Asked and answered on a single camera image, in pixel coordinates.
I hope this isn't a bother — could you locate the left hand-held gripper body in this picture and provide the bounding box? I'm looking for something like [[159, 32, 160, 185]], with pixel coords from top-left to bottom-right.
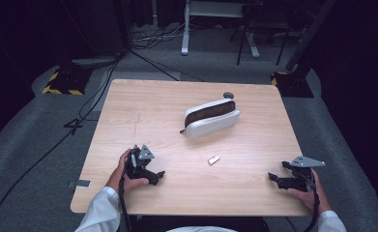
[[124, 144, 156, 186]]

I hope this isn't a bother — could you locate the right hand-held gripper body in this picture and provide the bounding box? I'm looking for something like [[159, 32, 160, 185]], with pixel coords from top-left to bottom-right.
[[280, 155, 327, 193]]

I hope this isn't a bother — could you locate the person's left hand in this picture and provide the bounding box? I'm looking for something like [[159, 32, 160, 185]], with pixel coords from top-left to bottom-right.
[[105, 148, 150, 195]]

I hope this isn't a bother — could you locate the person's right hand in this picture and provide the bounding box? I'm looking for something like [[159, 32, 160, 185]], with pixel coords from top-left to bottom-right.
[[286, 168, 334, 217]]

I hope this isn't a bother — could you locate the grey tape strip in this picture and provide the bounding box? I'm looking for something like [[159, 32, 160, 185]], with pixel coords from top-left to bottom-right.
[[67, 179, 92, 189]]

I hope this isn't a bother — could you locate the person's torso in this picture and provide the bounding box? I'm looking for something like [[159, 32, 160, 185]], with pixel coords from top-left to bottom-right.
[[165, 225, 240, 232]]

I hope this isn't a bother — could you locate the white open pencil case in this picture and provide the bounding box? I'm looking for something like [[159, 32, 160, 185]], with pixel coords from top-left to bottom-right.
[[179, 98, 242, 140]]

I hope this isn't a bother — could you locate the black yellow striped stand base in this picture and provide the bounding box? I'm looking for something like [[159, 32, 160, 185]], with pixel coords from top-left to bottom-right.
[[42, 62, 94, 97], [270, 71, 315, 99]]

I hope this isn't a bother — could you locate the white desk leg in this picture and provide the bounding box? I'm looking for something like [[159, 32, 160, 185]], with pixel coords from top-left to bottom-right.
[[245, 30, 261, 59], [180, 0, 191, 57]]

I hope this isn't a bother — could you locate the slanted black metal stand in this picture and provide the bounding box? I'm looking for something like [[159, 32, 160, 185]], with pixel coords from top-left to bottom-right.
[[284, 0, 338, 73]]

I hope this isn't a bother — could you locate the black chair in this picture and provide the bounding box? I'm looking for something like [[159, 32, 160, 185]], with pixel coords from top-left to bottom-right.
[[229, 0, 291, 67]]

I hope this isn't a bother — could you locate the right hand-held gripper black cable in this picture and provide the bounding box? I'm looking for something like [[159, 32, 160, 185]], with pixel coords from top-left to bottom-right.
[[302, 178, 322, 232]]

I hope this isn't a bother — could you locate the hand-held gripper black cable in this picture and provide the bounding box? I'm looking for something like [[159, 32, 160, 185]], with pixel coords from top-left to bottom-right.
[[118, 173, 132, 232], [302, 178, 322, 232]]

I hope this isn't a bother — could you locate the left hand-held gripper black cable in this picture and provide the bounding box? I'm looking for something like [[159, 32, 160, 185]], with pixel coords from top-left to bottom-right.
[[118, 173, 132, 232]]

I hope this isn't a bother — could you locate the long black floor cable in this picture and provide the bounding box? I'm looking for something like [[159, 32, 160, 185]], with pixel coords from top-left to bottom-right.
[[0, 52, 123, 232]]

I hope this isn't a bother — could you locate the bundle of floor cables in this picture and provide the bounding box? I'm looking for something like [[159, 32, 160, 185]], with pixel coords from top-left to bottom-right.
[[131, 22, 186, 50]]

